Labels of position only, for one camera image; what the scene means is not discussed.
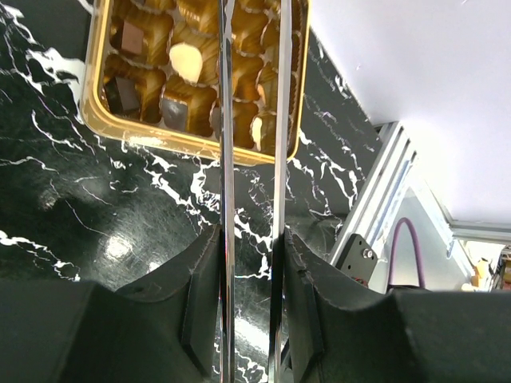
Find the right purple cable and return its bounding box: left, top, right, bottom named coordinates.
left=387, top=217, right=426, bottom=289

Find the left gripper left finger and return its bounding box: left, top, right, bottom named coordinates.
left=1, top=226, right=220, bottom=382

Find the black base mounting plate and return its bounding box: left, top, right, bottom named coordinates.
left=335, top=233, right=378, bottom=286

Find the aluminium frame rail front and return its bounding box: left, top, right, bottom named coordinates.
left=327, top=121, right=420, bottom=276

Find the gold chocolate box tray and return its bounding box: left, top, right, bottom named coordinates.
left=79, top=0, right=312, bottom=167

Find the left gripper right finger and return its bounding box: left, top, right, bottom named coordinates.
left=284, top=231, right=510, bottom=382

